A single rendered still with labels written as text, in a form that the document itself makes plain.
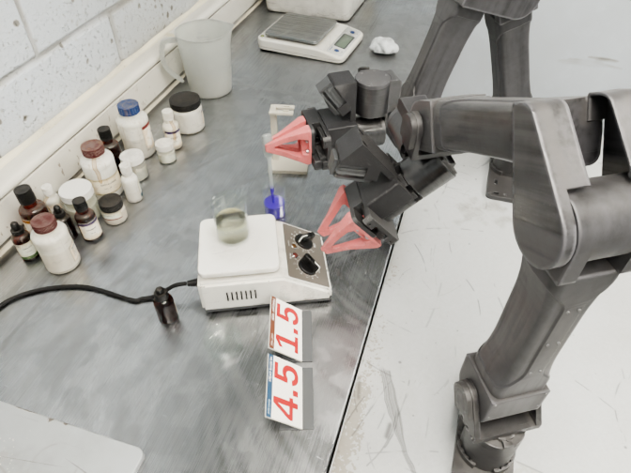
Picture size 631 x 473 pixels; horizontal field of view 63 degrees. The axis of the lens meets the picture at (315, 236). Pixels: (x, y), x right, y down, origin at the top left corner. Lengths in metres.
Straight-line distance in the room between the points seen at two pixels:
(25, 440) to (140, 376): 0.15
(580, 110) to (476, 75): 1.69
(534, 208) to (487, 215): 0.60
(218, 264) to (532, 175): 0.49
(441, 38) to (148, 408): 0.68
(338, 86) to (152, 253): 0.42
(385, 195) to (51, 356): 0.53
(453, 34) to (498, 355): 0.50
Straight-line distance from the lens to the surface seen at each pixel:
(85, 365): 0.83
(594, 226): 0.41
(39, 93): 1.11
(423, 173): 0.66
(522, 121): 0.42
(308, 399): 0.73
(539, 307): 0.48
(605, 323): 0.92
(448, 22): 0.86
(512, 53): 0.95
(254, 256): 0.78
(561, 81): 2.16
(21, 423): 0.80
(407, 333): 0.80
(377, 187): 0.66
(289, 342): 0.76
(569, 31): 2.09
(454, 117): 0.56
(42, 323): 0.90
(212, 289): 0.78
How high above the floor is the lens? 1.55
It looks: 45 degrees down
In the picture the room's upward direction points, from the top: straight up
